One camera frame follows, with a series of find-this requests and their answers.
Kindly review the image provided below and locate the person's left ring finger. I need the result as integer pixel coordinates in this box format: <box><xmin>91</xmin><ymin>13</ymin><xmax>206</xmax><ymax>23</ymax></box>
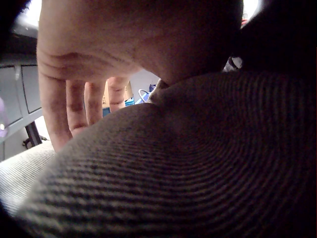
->
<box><xmin>65</xmin><ymin>79</ymin><xmax>88</xmax><ymax>137</ymax></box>

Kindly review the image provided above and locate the white wire hoop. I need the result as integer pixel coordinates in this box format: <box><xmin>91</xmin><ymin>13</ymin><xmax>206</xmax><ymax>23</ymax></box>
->
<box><xmin>138</xmin><ymin>89</ymin><xmax>152</xmax><ymax>103</ymax></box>

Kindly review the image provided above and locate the person's left middle finger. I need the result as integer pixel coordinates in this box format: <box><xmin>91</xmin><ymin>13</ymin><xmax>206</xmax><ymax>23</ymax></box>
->
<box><xmin>84</xmin><ymin>81</ymin><xmax>107</xmax><ymax>126</ymax></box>

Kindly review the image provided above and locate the person's left little finger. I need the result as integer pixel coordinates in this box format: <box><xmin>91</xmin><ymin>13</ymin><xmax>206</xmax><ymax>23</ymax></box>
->
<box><xmin>39</xmin><ymin>72</ymin><xmax>73</xmax><ymax>152</ymax></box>

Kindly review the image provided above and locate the person's left hand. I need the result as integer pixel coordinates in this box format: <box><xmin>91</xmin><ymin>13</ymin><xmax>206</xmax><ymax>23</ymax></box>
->
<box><xmin>36</xmin><ymin>0</ymin><xmax>243</xmax><ymax>152</ymax></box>

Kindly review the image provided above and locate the cardboard box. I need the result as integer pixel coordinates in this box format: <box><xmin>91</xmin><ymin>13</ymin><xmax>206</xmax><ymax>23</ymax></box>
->
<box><xmin>102</xmin><ymin>80</ymin><xmax>133</xmax><ymax>109</ymax></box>

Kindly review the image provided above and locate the grey ribbed cloth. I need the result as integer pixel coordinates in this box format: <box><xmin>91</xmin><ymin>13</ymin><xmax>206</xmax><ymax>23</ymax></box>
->
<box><xmin>0</xmin><ymin>70</ymin><xmax>317</xmax><ymax>238</ymax></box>

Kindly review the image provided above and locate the grey cabinet with black leg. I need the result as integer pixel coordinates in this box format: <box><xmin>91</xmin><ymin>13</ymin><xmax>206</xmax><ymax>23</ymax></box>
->
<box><xmin>0</xmin><ymin>56</ymin><xmax>45</xmax><ymax>150</ymax></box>

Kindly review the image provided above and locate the person's left index finger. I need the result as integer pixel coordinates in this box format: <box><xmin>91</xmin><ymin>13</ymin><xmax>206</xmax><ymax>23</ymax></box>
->
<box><xmin>108</xmin><ymin>76</ymin><xmax>130</xmax><ymax>114</ymax></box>

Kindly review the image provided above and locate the person's left thumb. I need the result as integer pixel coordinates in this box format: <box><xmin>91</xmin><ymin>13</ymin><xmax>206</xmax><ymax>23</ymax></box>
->
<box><xmin>155</xmin><ymin>78</ymin><xmax>174</xmax><ymax>91</ymax></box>

